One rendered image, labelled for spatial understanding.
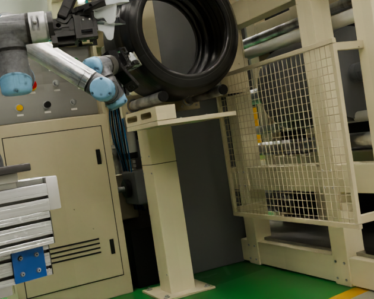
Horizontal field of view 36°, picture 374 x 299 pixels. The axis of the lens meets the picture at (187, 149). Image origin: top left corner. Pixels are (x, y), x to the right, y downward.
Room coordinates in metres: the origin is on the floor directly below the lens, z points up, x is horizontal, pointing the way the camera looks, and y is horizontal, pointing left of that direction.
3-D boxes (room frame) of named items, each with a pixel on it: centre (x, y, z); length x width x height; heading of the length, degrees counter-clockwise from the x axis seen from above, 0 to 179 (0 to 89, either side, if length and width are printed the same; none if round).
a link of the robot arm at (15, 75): (1.44, 0.39, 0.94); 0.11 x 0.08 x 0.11; 11
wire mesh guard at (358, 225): (2.50, -0.38, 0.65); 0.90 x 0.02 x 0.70; 26
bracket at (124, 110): (2.73, 0.09, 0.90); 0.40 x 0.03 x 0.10; 116
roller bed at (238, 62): (2.93, -0.23, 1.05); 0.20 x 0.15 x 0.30; 26
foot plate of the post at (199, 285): (2.79, 0.14, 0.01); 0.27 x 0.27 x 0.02; 26
